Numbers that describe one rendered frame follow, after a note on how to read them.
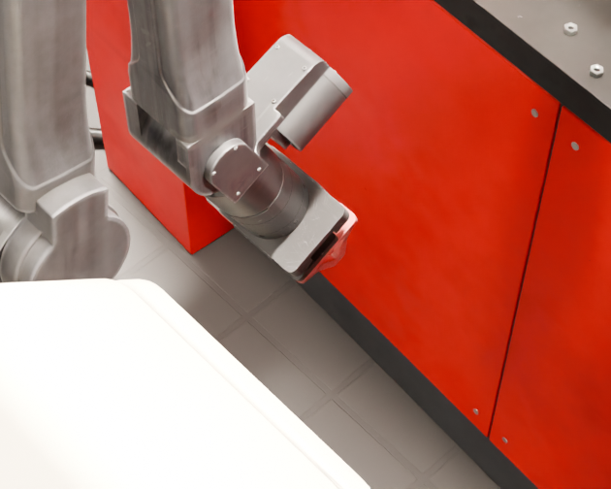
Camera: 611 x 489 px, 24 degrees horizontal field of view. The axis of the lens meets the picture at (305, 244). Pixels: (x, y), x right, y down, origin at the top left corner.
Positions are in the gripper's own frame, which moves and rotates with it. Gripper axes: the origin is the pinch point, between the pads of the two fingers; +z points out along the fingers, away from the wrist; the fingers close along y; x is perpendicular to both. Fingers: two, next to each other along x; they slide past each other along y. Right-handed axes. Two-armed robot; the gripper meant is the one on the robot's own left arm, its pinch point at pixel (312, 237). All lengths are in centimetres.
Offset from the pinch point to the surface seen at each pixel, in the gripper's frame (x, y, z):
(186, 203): 9, 64, 91
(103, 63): 1, 84, 77
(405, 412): 11, 19, 106
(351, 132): -14, 36, 63
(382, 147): -15, 30, 61
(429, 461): 14, 10, 104
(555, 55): -30.4, 6.4, 29.0
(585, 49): -33.0, 4.8, 30.4
